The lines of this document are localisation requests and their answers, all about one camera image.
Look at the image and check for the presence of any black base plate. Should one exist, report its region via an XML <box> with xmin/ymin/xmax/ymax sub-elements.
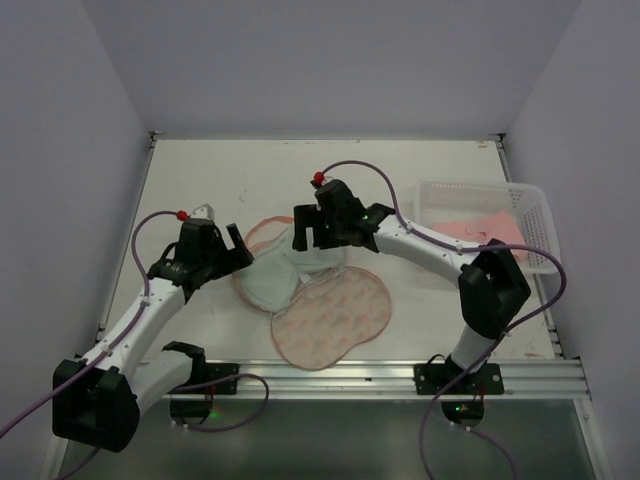
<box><xmin>170</xmin><ymin>362</ymin><xmax>240</xmax><ymax>396</ymax></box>
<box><xmin>413</xmin><ymin>354</ymin><xmax>505</xmax><ymax>395</ymax></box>

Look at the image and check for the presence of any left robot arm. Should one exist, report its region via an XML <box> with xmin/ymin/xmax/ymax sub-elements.
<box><xmin>52</xmin><ymin>217</ymin><xmax>253</xmax><ymax>452</ymax></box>

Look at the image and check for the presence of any white plastic basket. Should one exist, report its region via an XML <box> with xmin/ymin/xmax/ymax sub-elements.
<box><xmin>413</xmin><ymin>178</ymin><xmax>560</xmax><ymax>258</ymax></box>

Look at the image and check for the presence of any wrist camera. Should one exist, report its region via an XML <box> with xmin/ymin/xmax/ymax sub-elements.
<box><xmin>190</xmin><ymin>204</ymin><xmax>215</xmax><ymax>221</ymax></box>
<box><xmin>311</xmin><ymin>171</ymin><xmax>333</xmax><ymax>193</ymax></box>

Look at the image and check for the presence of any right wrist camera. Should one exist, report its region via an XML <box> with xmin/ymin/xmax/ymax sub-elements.
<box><xmin>311</xmin><ymin>171</ymin><xmax>333</xmax><ymax>193</ymax></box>

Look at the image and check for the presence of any mint green bra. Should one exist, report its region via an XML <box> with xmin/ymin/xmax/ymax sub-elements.
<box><xmin>234</xmin><ymin>226</ymin><xmax>346</xmax><ymax>314</ymax></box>

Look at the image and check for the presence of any pink patterned mesh laundry bag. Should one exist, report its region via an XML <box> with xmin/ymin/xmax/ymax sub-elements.
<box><xmin>232</xmin><ymin>216</ymin><xmax>392</xmax><ymax>371</ymax></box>

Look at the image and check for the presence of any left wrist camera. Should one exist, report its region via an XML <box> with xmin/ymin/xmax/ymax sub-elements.
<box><xmin>190</xmin><ymin>204</ymin><xmax>215</xmax><ymax>221</ymax></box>

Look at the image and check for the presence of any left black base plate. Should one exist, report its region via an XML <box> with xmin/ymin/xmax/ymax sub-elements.
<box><xmin>170</xmin><ymin>362</ymin><xmax>240</xmax><ymax>396</ymax></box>

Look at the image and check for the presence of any pink bra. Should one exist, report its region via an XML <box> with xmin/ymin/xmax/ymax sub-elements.
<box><xmin>431</xmin><ymin>211</ymin><xmax>525</xmax><ymax>245</ymax></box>

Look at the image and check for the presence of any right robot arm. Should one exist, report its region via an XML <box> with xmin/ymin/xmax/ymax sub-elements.
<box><xmin>292</xmin><ymin>180</ymin><xmax>531</xmax><ymax>372</ymax></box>

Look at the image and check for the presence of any aluminium mounting rail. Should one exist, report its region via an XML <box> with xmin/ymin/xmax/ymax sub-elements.
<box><xmin>134</xmin><ymin>358</ymin><xmax>591</xmax><ymax>400</ymax></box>

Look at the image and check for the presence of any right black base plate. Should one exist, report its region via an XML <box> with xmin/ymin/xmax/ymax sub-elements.
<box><xmin>413</xmin><ymin>354</ymin><xmax>505</xmax><ymax>395</ymax></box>

